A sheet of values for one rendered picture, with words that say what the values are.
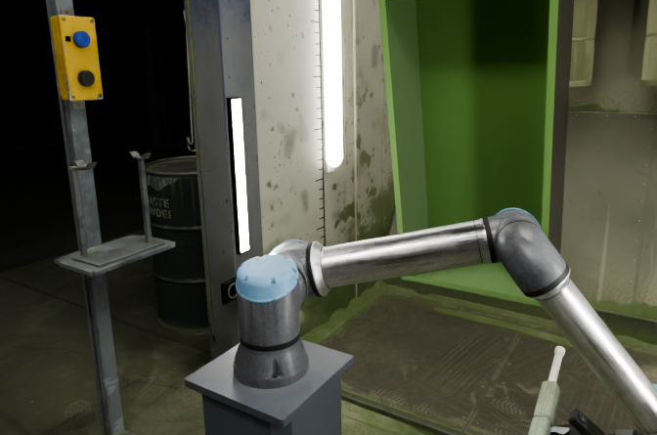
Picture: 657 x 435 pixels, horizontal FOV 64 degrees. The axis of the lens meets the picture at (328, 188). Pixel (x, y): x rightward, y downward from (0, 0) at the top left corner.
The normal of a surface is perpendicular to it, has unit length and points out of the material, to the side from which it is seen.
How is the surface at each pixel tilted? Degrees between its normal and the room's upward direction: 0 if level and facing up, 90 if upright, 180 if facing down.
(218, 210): 90
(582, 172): 57
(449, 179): 102
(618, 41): 90
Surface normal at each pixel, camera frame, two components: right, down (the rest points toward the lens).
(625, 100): -0.54, 0.19
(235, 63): 0.84, 0.10
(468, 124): -0.50, 0.40
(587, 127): -0.47, -0.37
